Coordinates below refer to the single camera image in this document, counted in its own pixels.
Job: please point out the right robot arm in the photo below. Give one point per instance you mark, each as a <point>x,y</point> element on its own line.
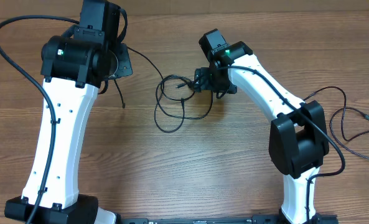
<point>297,143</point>

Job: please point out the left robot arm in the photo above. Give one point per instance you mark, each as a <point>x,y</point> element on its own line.
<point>76,66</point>

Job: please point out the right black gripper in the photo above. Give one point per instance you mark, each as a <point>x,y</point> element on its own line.
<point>205,81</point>

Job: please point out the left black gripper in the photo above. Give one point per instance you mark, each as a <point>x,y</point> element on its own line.
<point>126,68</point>

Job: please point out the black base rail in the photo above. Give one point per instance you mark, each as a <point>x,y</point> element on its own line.
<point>255,219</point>

